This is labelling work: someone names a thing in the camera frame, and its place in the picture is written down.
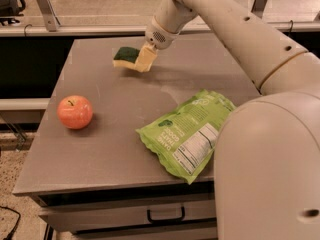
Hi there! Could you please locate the lower grey drawer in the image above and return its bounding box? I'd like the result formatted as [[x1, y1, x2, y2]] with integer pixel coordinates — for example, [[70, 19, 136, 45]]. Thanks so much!
[[73, 226, 218, 240]]

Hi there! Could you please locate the red apple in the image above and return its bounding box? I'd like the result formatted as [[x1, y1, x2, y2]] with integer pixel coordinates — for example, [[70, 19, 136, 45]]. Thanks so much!
[[57, 95, 93, 130]]

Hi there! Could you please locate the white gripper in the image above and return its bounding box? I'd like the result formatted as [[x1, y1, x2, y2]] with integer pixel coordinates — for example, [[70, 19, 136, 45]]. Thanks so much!
[[134, 16, 180, 72]]

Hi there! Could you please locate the green and yellow sponge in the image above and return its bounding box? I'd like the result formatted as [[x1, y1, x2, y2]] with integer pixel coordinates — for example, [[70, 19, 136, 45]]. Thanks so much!
[[113, 47, 139, 69]]

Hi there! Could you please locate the left metal bracket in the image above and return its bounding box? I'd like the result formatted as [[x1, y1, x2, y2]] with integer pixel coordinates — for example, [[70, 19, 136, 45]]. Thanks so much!
[[36, 0, 60, 32]]

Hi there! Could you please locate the grey cabinet drawer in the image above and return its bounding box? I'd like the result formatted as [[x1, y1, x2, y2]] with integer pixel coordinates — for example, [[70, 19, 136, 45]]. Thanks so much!
[[40, 200, 216, 233]]

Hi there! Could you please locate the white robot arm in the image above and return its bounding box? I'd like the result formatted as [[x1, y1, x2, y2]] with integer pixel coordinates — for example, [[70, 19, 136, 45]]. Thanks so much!
[[148, 0, 320, 240]]

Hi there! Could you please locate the black office chair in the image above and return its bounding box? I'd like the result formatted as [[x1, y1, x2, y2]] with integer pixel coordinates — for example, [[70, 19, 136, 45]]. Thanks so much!
[[0, 0, 26, 26]]

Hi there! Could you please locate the black floor cable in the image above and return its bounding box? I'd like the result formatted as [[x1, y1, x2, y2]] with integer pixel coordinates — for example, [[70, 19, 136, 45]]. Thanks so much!
[[0, 205, 22, 240]]

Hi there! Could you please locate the green snack bag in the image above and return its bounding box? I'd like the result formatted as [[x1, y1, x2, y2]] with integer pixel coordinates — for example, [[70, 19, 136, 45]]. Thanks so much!
[[137, 90, 236, 184]]

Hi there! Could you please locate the black drawer handle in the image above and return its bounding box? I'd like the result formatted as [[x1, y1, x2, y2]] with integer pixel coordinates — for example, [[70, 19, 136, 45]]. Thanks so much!
[[147, 206, 186, 225]]

